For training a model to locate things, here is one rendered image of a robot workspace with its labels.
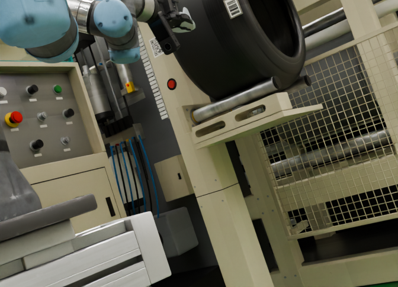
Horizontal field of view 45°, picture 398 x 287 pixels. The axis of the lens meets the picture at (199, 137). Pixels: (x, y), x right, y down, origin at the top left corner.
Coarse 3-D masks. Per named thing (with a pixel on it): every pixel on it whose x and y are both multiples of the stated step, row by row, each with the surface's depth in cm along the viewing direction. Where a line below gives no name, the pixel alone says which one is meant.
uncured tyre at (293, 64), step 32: (192, 0) 151; (256, 0) 196; (288, 0) 184; (192, 32) 153; (224, 32) 148; (256, 32) 150; (288, 32) 193; (192, 64) 158; (224, 64) 154; (256, 64) 152; (288, 64) 163; (224, 96) 166
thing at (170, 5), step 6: (156, 0) 126; (162, 0) 132; (168, 0) 131; (174, 0) 133; (156, 6) 126; (162, 6) 132; (168, 6) 131; (174, 6) 134; (156, 12) 126; (162, 12) 130; (168, 12) 131; (174, 12) 132; (150, 18) 126; (168, 18) 131; (174, 18) 131; (174, 24) 134
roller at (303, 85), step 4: (304, 76) 177; (308, 76) 178; (296, 80) 179; (300, 80) 178; (304, 80) 177; (308, 80) 177; (292, 84) 179; (296, 84) 178; (300, 84) 178; (304, 84) 177; (308, 84) 177; (288, 88) 180; (292, 88) 180; (296, 88) 179; (300, 88) 179; (276, 92) 183; (280, 92) 182; (288, 92) 181; (292, 92) 181; (232, 108) 195; (236, 108) 193
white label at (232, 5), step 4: (224, 0) 146; (228, 0) 146; (232, 0) 145; (236, 0) 145; (228, 4) 146; (232, 4) 146; (236, 4) 145; (228, 8) 146; (232, 8) 146; (236, 8) 145; (240, 8) 145; (228, 12) 146; (232, 12) 146; (236, 12) 146; (240, 12) 145; (232, 16) 146; (236, 16) 146
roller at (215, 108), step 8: (264, 80) 156; (272, 80) 153; (248, 88) 159; (256, 88) 157; (264, 88) 155; (272, 88) 154; (232, 96) 162; (240, 96) 160; (248, 96) 159; (256, 96) 158; (208, 104) 170; (216, 104) 166; (224, 104) 164; (232, 104) 163; (240, 104) 162; (192, 112) 172; (200, 112) 170; (208, 112) 168; (216, 112) 167; (200, 120) 171
